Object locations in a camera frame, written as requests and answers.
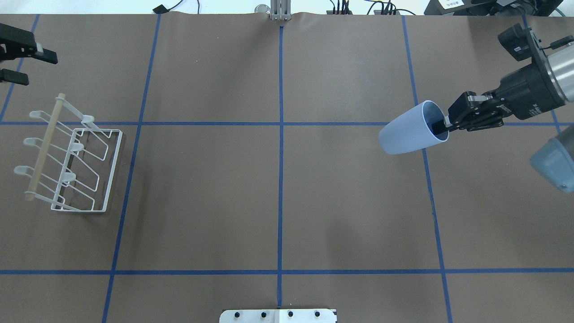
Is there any white wire cup holder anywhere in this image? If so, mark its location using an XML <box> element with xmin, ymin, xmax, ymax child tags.
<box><xmin>13</xmin><ymin>93</ymin><xmax>124</xmax><ymax>214</ymax></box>

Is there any aluminium frame post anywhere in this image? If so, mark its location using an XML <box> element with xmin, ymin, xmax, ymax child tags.
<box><xmin>269</xmin><ymin>0</ymin><xmax>292</xmax><ymax>21</ymax></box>

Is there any small black device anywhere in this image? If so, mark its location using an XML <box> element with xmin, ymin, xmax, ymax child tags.
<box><xmin>152</xmin><ymin>4</ymin><xmax>170</xmax><ymax>15</ymax></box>

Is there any light blue plastic cup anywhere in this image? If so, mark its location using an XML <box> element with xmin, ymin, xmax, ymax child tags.
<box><xmin>378</xmin><ymin>100</ymin><xmax>450</xmax><ymax>155</ymax></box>

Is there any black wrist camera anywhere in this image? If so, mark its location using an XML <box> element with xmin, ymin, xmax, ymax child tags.
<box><xmin>497</xmin><ymin>24</ymin><xmax>546</xmax><ymax>61</ymax></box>

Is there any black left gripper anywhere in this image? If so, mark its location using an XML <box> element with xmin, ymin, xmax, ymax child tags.
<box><xmin>0</xmin><ymin>24</ymin><xmax>59</xmax><ymax>64</ymax></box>

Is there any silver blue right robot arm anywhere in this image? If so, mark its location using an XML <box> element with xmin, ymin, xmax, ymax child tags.
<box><xmin>429</xmin><ymin>36</ymin><xmax>573</xmax><ymax>193</ymax></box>

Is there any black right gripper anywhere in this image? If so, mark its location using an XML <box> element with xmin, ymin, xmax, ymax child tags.
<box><xmin>432</xmin><ymin>67</ymin><xmax>566</xmax><ymax>134</ymax></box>

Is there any white pedestal column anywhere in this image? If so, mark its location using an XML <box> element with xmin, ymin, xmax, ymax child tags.
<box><xmin>219</xmin><ymin>309</ymin><xmax>338</xmax><ymax>323</ymax></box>

